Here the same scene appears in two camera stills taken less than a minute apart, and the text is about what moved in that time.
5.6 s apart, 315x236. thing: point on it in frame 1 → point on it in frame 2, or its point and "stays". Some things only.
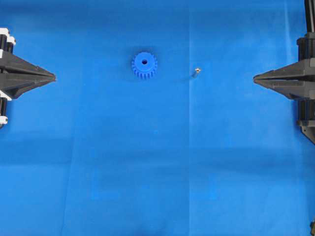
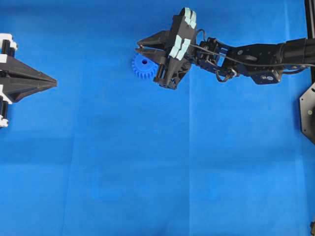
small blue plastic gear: x=144 y=65 stays
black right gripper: x=297 y=81 → x=173 y=66
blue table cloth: x=154 y=125 stays
